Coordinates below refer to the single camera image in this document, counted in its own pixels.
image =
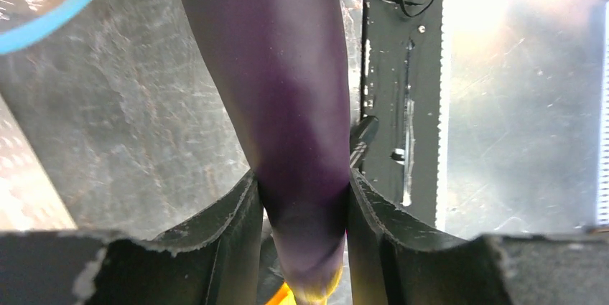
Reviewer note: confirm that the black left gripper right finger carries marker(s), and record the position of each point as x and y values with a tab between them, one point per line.
396	259

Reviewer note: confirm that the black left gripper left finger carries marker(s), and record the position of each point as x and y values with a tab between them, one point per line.
211	258

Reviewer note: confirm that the purple toy eggplant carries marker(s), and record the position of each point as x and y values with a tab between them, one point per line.
281	69

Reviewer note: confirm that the orange wedge block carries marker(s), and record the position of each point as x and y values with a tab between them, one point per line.
283	296

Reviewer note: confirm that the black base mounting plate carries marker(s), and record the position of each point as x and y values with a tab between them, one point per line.
401	87

